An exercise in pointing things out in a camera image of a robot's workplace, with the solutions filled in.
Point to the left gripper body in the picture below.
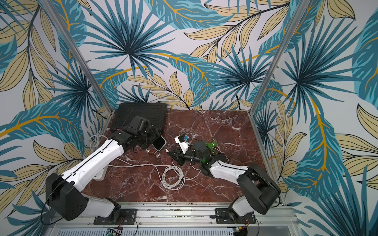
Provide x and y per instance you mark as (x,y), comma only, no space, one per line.
(147,137)

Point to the right aluminium frame post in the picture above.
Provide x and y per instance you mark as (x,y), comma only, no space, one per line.
(295,21)

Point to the white power strip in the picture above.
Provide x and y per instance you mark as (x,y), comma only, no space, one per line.
(101,175)

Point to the black plastic tool case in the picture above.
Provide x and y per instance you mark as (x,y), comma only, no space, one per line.
(154,112)

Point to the left aluminium frame post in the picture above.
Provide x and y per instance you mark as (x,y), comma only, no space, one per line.
(67,37)

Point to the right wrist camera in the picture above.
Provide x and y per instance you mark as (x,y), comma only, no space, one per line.
(182,141)

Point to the aluminium frame post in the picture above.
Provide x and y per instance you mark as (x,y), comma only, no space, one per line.
(295,21)
(67,37)

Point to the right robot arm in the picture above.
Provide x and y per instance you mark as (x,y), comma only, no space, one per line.
(259,191)

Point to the phone with pink case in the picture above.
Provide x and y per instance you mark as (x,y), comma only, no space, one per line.
(221,157)

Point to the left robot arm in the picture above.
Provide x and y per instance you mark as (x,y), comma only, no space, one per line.
(64,191)

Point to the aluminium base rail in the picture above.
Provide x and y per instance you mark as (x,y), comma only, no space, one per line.
(183,219)

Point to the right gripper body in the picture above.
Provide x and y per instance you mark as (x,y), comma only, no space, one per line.
(180,156)

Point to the phone with light case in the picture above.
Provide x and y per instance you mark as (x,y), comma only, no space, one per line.
(159,143)

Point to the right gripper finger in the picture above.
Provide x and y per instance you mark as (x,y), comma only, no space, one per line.
(179,159)
(175,153)

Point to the green plastic tap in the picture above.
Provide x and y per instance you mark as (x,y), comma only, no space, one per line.
(211,146)

